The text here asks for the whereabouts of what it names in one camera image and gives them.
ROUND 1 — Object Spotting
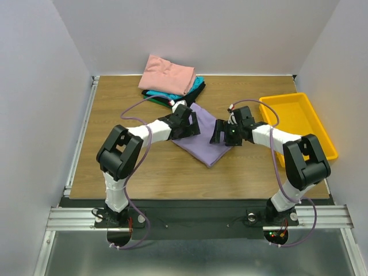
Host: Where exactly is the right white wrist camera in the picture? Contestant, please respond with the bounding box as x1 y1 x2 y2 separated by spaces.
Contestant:
227 104 239 125

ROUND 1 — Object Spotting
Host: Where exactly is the yellow plastic tray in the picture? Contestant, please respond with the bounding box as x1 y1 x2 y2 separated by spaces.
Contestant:
259 93 338 163

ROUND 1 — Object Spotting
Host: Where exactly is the cyan folded t shirt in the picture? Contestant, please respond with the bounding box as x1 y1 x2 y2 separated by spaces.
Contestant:
144 76 205 100

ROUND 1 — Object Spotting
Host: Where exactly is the purple t shirt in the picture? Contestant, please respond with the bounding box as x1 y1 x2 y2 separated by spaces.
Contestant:
172 103 232 168

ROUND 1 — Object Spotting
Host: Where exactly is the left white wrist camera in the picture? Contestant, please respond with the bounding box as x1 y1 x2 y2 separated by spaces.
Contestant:
169 100 187 113

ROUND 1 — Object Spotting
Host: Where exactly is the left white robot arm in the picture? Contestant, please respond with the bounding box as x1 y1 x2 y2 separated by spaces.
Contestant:
91 102 201 228

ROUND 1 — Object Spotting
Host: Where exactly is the pink folded t shirt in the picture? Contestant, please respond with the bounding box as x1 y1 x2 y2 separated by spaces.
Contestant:
138 55 196 92

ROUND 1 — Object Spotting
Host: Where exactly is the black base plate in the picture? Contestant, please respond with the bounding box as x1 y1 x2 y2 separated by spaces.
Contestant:
94 198 300 241

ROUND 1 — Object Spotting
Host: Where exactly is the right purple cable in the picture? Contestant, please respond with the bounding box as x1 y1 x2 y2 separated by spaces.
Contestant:
228 99 319 248

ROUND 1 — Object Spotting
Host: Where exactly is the front left aluminium rail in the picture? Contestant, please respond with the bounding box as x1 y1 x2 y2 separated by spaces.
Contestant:
45 206 110 231

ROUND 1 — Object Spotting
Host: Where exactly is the black folded t shirt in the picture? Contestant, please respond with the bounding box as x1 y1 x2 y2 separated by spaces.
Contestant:
141 83 206 106

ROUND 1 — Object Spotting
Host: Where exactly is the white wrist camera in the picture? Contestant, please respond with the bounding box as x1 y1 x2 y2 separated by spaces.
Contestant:
227 104 239 125
169 100 187 113

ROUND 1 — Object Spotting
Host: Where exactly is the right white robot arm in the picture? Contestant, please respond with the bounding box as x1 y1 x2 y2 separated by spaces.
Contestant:
210 105 331 224

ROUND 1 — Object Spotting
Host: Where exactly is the green folded t shirt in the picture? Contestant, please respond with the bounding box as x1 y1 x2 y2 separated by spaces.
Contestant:
143 95 171 109

